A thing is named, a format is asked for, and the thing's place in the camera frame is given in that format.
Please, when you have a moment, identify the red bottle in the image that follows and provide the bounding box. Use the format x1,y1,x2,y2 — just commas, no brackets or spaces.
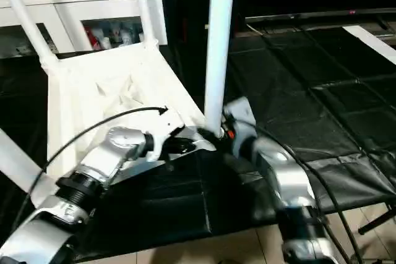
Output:
89,27,100,51

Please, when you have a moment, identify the dark metal rail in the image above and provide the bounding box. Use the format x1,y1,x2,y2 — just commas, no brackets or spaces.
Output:
245,8,396,23

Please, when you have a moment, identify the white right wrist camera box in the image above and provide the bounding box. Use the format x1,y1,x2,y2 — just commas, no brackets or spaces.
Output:
222,96,256,132

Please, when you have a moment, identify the white glass-door cabinet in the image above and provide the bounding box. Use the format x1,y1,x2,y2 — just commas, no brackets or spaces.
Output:
0,0,168,59

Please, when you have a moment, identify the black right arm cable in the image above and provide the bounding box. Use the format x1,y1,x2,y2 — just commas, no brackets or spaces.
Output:
230,118,366,264

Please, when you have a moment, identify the black work mat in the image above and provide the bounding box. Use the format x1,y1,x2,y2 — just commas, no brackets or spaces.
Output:
0,17,396,258

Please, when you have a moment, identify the black tripod stand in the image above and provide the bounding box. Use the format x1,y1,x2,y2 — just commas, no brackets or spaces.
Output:
359,205,396,235

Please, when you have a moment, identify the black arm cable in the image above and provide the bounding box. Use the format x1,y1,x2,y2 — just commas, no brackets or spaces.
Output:
230,118,366,264
12,107,168,221

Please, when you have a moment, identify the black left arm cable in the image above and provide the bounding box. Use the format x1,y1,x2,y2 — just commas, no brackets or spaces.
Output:
12,107,168,221

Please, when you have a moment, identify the white plastic table leg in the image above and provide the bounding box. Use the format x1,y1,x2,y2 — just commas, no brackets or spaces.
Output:
204,0,238,135
0,128,45,195
129,0,159,47
0,0,60,72

